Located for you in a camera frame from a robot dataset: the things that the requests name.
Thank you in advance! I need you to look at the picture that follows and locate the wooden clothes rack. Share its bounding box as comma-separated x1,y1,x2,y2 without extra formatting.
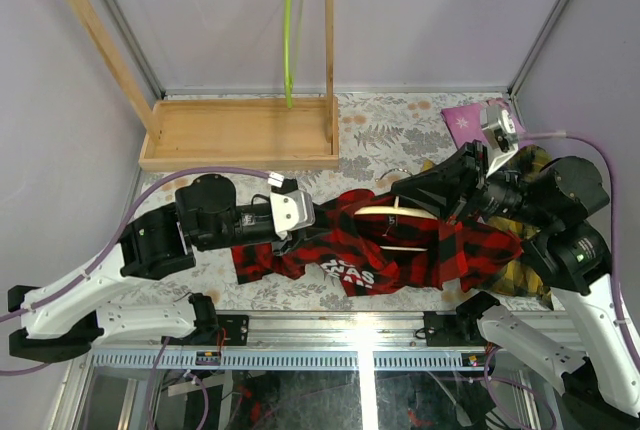
67,0,339,172

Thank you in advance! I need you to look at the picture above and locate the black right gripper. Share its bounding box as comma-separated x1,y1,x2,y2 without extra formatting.
389,136,552,226

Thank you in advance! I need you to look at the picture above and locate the floral table mat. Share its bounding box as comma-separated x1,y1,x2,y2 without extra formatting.
107,92,569,312

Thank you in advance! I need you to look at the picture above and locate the green hanger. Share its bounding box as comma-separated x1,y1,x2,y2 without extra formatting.
282,0,304,109

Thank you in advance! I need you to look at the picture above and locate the purple folded cloth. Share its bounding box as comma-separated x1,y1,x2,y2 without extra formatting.
441,98,525,148

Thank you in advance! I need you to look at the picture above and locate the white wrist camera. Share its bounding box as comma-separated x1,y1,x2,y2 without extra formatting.
480,104,519,176
267,172,315,240

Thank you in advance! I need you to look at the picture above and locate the perforated cable duct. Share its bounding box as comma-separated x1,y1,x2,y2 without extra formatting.
90,349,485,372

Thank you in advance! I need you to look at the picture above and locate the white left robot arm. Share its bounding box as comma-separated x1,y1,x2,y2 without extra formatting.
7,174,315,364

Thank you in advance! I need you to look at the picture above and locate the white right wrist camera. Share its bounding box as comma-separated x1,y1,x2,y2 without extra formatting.
480,104,519,176

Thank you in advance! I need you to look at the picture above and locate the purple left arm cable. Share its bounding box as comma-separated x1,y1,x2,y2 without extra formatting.
0,166,274,430

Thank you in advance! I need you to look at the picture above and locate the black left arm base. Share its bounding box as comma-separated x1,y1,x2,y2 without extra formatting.
194,314,250,347

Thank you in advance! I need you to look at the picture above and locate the yellow black plaid shirt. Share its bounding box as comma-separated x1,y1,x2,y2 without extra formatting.
419,145,556,298

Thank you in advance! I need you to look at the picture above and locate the cream wooden hanger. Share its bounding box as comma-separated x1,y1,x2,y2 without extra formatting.
354,196,437,252

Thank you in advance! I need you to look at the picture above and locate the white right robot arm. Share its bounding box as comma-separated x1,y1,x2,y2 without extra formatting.
391,141,639,429

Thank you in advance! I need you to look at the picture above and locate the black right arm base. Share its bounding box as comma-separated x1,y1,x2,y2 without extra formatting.
423,291,500,348

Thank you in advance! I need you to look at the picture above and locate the aluminium front rail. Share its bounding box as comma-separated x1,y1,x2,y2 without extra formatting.
94,311,586,351

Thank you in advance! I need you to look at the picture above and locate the red black plaid shirt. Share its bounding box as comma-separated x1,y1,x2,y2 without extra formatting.
231,189,522,297

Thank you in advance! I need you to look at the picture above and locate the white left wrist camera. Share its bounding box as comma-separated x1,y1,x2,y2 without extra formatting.
267,172,315,240

